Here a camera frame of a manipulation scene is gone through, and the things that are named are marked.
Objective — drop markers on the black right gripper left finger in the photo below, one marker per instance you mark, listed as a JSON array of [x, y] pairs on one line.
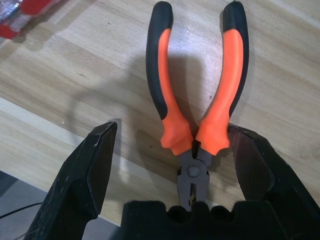
[[75, 185]]

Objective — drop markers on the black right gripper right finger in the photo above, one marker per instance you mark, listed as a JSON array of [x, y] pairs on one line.
[[265, 170]]

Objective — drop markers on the orange black needle nose pliers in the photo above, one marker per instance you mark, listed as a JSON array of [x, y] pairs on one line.
[[172, 120]]

